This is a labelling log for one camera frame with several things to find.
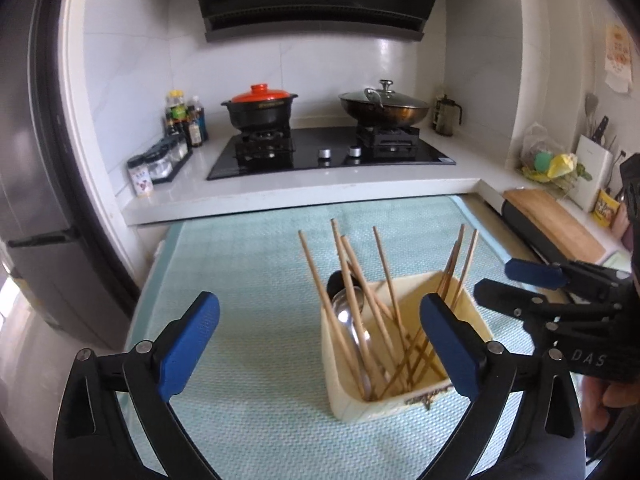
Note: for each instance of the glass wok lid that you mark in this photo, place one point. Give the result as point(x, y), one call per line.
point(385, 97)

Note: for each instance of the person's right hand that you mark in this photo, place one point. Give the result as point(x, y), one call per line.
point(617, 395)

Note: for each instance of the black flat appliance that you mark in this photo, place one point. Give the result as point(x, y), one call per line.
point(525, 232)

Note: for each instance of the small dark sauce bottle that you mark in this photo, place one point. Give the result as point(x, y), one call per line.
point(194, 132)

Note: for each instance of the green ball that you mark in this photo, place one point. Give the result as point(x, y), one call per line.
point(542, 161)

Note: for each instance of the pale green table mat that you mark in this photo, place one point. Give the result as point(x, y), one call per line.
point(240, 260)

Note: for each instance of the yellow cloth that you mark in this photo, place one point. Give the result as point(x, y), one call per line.
point(562, 165)

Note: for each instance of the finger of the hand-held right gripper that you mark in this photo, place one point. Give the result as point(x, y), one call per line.
point(532, 272)
point(505, 295)

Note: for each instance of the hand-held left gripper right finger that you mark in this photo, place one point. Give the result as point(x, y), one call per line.
point(450, 345)

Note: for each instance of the yellow packet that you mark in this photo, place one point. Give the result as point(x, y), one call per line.
point(606, 207)

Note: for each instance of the glass french press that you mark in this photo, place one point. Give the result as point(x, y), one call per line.
point(445, 117)

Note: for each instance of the white wall socket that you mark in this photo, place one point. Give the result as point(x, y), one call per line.
point(622, 154)

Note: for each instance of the dark grey refrigerator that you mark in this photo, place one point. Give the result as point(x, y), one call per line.
point(35, 185)

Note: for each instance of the bunch of wooden chopsticks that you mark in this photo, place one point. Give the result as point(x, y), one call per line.
point(323, 290)

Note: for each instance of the clear spice jar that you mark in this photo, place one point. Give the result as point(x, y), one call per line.
point(156, 167)
point(181, 148)
point(170, 156)

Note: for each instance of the black range hood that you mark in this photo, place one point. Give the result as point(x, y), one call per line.
point(310, 5)

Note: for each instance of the black gas stove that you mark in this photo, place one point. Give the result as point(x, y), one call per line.
point(300, 160)

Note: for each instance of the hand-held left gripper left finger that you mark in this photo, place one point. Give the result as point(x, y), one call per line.
point(192, 345)

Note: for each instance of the oval steel spoon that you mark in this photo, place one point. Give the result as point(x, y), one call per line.
point(345, 312)

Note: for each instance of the pale green tray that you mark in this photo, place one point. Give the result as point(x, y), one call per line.
point(615, 261)

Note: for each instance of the printed hanging wall cloth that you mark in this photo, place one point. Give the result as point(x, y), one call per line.
point(619, 55)

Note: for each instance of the grey spatula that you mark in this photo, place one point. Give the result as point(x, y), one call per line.
point(591, 107)

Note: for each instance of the white knife holder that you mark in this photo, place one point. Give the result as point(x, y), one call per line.
point(592, 175)

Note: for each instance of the labelled spice jar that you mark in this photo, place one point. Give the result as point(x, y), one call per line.
point(140, 180)

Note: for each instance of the orange pot lid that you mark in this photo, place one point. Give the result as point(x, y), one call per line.
point(260, 94)

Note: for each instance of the black clay pot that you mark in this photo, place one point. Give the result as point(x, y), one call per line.
point(260, 116)

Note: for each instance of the cream utensil holder box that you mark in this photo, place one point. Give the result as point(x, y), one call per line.
point(380, 407)

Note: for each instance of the wooden cutting board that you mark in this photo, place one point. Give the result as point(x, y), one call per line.
point(555, 220)

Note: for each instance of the clear plastic bag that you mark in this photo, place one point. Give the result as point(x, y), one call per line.
point(537, 137)

